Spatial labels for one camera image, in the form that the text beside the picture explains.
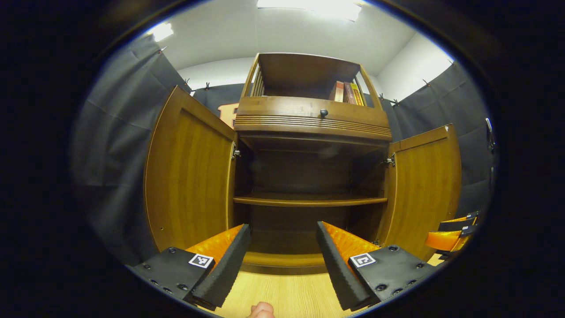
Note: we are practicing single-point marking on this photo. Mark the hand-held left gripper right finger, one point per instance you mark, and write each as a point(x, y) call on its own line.
point(337, 269)

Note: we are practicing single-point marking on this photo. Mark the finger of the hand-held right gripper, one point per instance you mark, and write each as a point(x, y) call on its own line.
point(446, 240)
point(461, 222)

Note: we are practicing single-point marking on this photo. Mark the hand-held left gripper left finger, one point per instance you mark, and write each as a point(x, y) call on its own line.
point(227, 269)

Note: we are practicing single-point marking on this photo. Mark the wooden shoe cabinet door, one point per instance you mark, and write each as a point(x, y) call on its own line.
point(190, 176)
point(423, 190)

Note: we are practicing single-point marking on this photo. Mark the wooden double-door shoe cabinet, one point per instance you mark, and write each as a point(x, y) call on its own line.
point(304, 174)

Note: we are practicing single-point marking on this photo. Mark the metal door hinge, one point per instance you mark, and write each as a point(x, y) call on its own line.
point(235, 152)
point(377, 242)
point(389, 160)

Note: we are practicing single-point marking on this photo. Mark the wooden inner shelf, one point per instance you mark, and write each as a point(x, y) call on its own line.
point(309, 201)

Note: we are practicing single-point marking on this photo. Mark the yellow book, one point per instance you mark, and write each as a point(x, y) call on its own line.
point(357, 94)

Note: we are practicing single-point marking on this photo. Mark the dark maroon book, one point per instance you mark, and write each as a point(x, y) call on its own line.
point(348, 92)

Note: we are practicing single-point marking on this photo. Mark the red-brown book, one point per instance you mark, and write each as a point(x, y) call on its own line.
point(339, 91)

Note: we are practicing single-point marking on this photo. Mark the wooden drawer with black knob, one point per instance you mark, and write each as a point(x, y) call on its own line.
point(287, 110)

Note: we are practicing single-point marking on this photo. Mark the black backdrop cloth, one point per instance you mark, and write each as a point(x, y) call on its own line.
point(114, 132)

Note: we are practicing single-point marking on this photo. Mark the large ceiling light panel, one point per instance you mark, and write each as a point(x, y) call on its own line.
point(309, 5)

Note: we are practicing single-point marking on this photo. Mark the small ceiling light panel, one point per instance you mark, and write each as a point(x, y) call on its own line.
point(161, 32)

